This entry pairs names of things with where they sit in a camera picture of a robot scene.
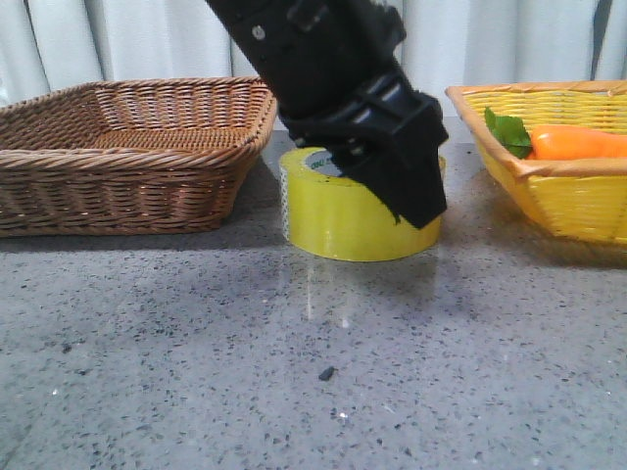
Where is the small black debris chip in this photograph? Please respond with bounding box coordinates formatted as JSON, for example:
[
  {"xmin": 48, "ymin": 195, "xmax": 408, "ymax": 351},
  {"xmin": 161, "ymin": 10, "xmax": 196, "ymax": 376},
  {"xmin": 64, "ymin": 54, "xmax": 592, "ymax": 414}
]
[{"xmin": 318, "ymin": 366, "xmax": 336, "ymax": 382}]

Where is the brown wicker basket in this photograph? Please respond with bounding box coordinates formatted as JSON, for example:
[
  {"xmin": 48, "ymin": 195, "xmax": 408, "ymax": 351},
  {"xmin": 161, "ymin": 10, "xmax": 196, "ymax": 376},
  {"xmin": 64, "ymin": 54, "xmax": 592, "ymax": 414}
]
[{"xmin": 1, "ymin": 77, "xmax": 276, "ymax": 237}]

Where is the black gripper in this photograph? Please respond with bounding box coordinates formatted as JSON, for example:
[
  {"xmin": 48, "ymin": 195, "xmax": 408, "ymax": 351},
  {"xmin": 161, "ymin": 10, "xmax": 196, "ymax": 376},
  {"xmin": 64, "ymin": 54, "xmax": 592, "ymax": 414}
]
[{"xmin": 209, "ymin": 1, "xmax": 448, "ymax": 228}]

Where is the yellow wicker basket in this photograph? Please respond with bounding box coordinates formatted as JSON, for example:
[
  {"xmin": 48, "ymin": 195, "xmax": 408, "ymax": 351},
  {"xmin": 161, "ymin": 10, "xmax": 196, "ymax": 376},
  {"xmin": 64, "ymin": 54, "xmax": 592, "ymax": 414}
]
[{"xmin": 446, "ymin": 80, "xmax": 626, "ymax": 245}]

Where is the white curtain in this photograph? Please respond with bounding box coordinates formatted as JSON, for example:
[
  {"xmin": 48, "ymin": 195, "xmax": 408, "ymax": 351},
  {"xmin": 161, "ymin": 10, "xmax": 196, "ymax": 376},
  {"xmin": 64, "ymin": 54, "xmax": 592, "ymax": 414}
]
[{"xmin": 1, "ymin": 0, "xmax": 626, "ymax": 105}]

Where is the orange toy carrot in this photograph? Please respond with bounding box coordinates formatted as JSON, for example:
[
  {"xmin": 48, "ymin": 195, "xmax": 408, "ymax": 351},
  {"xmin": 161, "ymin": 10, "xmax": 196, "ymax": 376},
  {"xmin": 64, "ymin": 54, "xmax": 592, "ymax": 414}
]
[{"xmin": 483, "ymin": 107, "xmax": 626, "ymax": 161}]

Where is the yellow tape roll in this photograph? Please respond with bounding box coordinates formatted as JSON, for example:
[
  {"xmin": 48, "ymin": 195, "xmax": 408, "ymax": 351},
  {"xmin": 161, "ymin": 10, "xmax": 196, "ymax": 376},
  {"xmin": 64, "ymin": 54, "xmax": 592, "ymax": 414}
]
[{"xmin": 279, "ymin": 148, "xmax": 441, "ymax": 261}]

